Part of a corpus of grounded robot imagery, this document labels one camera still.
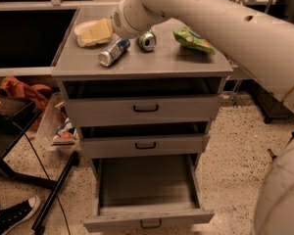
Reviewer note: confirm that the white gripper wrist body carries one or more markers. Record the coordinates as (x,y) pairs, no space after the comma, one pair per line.
(123,23)

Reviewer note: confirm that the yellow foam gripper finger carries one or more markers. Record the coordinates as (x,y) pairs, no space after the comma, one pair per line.
(100,33)

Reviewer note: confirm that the silver blue redbull can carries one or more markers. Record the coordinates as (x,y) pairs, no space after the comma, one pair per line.
(113,52)

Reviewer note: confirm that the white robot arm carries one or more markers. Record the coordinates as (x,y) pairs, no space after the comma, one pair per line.
(260,44)

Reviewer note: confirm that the green soda can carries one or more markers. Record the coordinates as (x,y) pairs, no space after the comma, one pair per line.
(147,41)

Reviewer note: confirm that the grey top drawer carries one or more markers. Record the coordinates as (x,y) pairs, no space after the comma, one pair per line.
(139,101)

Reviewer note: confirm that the grey drawer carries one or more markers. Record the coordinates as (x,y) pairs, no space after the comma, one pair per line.
(139,101)
(146,193)
(119,141)

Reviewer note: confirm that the grey drawer cabinet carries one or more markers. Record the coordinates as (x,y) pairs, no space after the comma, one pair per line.
(168,60)

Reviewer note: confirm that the grey middle drawer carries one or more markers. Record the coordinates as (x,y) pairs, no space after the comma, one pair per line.
(119,141)

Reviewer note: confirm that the grey bottom drawer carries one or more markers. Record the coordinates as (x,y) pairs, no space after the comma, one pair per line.
(146,193)

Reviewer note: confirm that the white paper bowl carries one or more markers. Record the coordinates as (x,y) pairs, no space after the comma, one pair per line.
(82,27)

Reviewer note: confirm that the green chip bag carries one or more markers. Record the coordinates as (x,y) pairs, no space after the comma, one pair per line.
(188,38)

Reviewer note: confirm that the orange jacket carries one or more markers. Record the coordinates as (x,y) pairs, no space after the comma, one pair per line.
(18,100)

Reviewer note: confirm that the clear plastic bag of items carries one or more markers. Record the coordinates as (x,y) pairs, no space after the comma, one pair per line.
(52,120)

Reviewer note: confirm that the dark cabinet at right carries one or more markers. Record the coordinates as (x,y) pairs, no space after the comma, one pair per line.
(270,107)

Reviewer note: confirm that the black white sneaker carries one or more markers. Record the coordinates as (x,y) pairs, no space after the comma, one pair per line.
(12,216)

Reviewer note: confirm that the black stand with cable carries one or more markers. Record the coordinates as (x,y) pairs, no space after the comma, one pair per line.
(13,127)

